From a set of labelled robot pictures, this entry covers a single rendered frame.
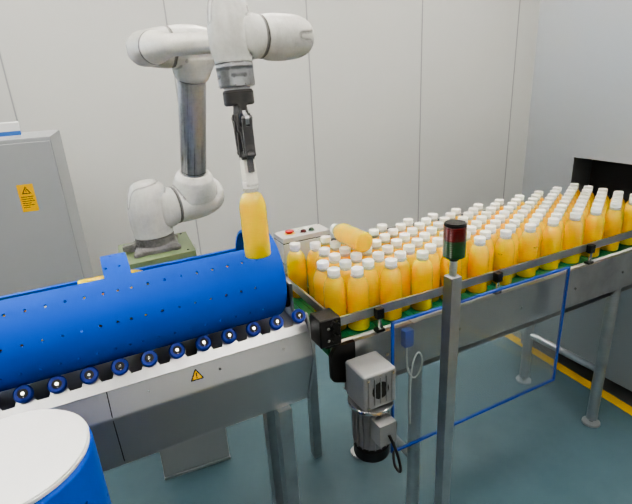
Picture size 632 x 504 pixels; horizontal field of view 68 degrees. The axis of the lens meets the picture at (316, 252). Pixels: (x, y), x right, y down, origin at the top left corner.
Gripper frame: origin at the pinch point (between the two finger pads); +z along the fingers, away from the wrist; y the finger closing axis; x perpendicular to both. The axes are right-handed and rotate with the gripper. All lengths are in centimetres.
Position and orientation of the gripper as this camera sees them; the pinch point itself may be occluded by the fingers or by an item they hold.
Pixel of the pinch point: (248, 172)
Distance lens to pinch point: 124.5
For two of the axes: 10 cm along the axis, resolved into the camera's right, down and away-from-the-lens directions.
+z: 1.0, 9.5, 2.9
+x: 9.3, -1.9, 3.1
